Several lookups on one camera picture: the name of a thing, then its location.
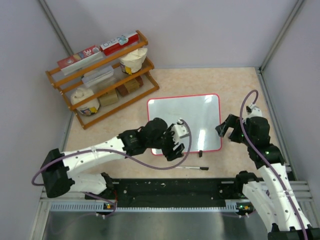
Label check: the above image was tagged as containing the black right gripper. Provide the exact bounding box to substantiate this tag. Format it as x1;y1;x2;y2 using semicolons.
215;113;255;147

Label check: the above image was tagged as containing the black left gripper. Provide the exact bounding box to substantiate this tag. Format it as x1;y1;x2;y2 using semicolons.
147;124;185;161

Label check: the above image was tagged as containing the pink framed whiteboard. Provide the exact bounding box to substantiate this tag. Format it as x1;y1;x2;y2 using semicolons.
147;93;222;153

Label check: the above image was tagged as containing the white black marker pen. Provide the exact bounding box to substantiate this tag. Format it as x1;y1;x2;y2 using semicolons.
175;166;209;171

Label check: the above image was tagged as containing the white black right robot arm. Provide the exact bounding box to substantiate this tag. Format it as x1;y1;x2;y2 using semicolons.
215;114;320;240

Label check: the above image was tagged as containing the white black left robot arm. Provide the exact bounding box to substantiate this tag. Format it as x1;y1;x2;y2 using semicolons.
40;117;191;199

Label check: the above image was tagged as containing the brown block right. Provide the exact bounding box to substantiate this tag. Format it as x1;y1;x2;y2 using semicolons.
116;76;144;97

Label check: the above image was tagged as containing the tan block left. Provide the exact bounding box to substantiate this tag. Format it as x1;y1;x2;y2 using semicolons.
98;89;119;107

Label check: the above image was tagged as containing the orange wooden shelf rack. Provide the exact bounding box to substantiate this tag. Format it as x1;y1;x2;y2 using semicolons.
46;30;160;129

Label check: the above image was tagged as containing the white bag upper shelf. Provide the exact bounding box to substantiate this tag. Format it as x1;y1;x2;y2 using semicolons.
119;47;148;75

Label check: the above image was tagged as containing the white bag shelf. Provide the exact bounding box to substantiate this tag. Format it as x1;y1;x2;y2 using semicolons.
119;47;148;75
70;87;100;117

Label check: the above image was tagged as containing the white bag lower shelf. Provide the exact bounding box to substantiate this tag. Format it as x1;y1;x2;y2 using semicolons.
70;87;100;117

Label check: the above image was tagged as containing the clear plastic box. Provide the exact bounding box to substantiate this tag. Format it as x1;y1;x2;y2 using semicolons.
81;65;114;88

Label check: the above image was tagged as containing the red foil box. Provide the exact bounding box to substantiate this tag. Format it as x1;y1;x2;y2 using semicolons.
99;31;139;56

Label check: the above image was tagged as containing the red white wrap box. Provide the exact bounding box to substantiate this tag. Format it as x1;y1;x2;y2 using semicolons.
57;45;103;76

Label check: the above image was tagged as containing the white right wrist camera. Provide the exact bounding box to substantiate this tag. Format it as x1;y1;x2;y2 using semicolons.
246;104;263;118

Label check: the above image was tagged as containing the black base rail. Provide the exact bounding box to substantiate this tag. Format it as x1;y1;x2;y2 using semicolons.
98;178;245;207

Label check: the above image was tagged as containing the grey slotted cable duct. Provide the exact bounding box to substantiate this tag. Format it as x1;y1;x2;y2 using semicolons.
49;199;250;213

